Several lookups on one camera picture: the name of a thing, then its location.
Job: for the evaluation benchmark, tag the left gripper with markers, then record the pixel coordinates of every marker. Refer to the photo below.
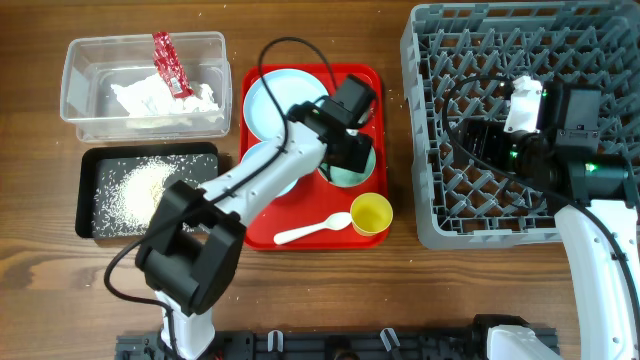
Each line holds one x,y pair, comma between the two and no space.
357,158

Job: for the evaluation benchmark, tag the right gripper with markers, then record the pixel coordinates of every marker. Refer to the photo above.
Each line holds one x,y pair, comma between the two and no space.
489,132

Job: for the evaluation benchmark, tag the green bowl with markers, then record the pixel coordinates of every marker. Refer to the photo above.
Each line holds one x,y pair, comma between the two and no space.
345,178

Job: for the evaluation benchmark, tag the yellow cup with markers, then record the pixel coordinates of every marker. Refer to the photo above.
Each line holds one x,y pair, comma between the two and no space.
371,214

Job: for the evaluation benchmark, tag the white plastic spoon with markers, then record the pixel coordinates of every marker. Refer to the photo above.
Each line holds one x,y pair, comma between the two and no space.
334,222

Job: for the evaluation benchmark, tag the light blue plate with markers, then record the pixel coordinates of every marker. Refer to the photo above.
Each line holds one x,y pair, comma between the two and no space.
290,87

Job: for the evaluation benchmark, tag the red snack wrapper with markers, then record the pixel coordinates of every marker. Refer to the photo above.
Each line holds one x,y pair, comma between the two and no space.
169,66

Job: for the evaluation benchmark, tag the white napkin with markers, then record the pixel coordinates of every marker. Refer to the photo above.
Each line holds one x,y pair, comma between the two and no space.
152,97

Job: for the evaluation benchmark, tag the white rice pile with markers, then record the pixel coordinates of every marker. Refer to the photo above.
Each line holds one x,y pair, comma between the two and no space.
128,190

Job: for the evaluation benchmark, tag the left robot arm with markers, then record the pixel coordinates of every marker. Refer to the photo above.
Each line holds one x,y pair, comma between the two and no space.
191,249

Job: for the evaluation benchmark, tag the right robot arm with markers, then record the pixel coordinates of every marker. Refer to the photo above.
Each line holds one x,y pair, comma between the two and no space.
549,143

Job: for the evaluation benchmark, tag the grey dishwasher rack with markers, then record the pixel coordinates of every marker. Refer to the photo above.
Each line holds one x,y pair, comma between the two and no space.
452,56

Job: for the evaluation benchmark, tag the red serving tray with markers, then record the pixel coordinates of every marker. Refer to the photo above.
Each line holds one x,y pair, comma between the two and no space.
313,199

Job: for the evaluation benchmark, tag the clear plastic bin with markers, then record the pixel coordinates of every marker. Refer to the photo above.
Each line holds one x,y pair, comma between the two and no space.
92,65

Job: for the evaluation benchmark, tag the black tray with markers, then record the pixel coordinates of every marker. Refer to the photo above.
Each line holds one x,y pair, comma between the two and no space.
88,173

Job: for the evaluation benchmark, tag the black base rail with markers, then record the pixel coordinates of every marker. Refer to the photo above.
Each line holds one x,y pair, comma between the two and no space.
459,343

